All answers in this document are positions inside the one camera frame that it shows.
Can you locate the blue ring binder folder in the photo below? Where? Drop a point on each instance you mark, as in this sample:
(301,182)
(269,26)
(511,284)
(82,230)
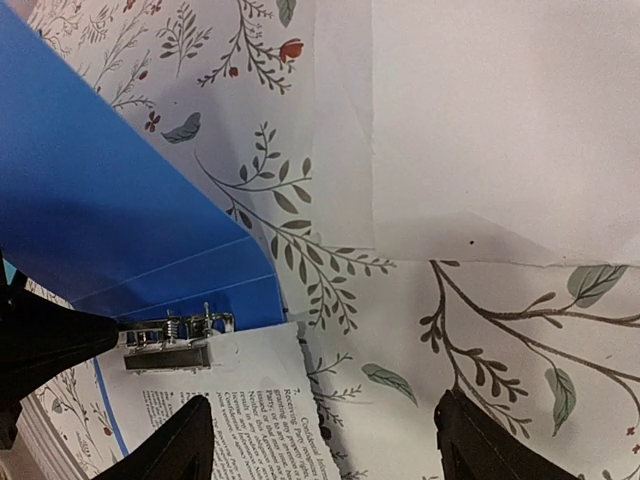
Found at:
(97,219)

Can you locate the floral table cloth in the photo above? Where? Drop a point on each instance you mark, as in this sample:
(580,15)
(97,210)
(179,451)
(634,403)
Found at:
(266,106)

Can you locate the printed paper sheet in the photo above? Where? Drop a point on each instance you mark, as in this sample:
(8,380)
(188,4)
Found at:
(489,131)
(265,420)

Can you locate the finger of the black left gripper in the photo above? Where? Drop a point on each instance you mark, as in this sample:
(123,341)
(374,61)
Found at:
(39,340)

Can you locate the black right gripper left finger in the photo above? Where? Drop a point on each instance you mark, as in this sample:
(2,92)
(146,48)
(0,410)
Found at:
(182,448)

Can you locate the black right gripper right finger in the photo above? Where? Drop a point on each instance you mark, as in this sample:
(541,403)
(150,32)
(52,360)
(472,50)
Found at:
(475,447)

